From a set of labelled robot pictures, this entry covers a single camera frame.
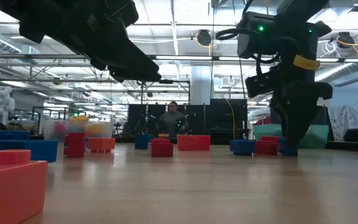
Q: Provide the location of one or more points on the white humanoid robot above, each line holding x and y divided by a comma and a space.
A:
2, 104

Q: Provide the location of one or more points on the teal plastic bin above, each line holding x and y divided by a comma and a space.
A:
317, 137

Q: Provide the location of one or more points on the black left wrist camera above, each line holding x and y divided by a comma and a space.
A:
117, 12

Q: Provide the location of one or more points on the small red stud block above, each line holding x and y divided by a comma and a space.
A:
270, 139
162, 149
266, 148
75, 144

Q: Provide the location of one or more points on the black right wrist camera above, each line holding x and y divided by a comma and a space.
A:
261, 84

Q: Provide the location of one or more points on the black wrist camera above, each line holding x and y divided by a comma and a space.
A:
117, 12
261, 84

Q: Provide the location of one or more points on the person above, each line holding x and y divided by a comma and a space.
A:
172, 119

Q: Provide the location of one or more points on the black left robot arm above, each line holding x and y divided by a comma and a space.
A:
42, 7

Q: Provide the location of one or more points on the small orange object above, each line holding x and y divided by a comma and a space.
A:
163, 135

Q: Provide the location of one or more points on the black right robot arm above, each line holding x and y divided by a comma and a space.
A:
256, 37

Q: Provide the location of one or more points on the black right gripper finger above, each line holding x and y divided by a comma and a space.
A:
295, 124

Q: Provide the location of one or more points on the white patterned curtain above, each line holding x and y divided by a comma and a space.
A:
343, 119

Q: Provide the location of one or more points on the clear plastic bin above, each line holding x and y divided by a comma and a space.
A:
50, 133

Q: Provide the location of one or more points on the black partition screen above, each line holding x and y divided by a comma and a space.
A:
222, 115
323, 116

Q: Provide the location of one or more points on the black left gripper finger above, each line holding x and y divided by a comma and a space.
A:
132, 67

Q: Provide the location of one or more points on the large red stud block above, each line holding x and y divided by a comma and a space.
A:
59, 127

